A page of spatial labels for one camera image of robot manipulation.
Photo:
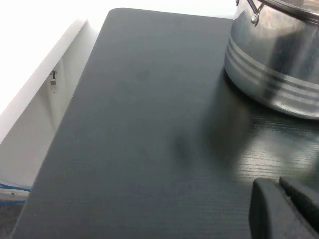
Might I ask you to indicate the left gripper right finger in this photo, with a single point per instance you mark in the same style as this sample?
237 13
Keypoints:
304 199

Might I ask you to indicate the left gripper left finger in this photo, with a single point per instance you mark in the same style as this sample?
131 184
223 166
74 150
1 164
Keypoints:
268 211

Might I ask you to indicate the stainless steel cooking pot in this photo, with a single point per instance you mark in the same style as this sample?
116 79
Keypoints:
271 64

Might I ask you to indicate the small printed label sticker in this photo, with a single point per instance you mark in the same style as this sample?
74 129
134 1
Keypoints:
53 81

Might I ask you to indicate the white side panel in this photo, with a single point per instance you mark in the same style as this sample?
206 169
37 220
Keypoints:
30 119

